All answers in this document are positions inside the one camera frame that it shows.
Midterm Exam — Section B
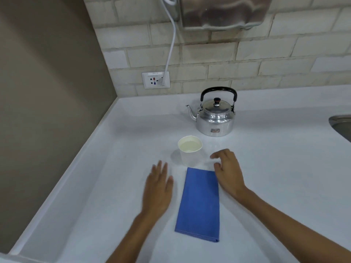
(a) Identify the person's left forearm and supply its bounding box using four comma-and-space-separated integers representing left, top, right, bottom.
105, 212, 165, 263

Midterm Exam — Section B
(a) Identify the white paper cup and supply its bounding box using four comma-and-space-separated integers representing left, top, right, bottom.
178, 136, 203, 167

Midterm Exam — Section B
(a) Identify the person's right forearm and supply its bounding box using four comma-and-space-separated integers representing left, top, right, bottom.
234, 186, 351, 263

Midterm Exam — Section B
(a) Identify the stainless steel wall appliance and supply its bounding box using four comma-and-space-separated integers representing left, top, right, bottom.
179, 0, 273, 31

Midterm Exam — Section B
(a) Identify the person's left hand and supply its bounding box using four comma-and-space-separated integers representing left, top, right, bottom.
141, 161, 174, 216

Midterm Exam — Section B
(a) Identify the person's right hand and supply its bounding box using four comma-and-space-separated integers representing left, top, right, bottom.
210, 148, 247, 199

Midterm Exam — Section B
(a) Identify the white power cable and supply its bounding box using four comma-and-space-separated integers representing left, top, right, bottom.
160, 0, 178, 80

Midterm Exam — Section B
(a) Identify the white wall socket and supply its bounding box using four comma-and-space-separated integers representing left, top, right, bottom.
141, 71, 171, 89

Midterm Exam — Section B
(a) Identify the silver kettle with black handle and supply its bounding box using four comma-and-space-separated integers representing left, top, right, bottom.
186, 87, 237, 137

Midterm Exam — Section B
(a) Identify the blue folded cloth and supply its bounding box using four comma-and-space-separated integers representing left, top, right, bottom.
175, 167, 220, 243

